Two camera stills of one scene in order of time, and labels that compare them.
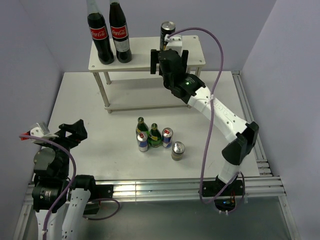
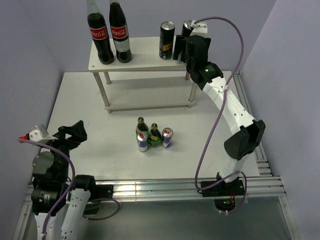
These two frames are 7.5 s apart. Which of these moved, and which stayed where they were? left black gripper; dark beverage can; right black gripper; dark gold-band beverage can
Moved: right black gripper; dark gold-band beverage can
Stayed: dark beverage can; left black gripper
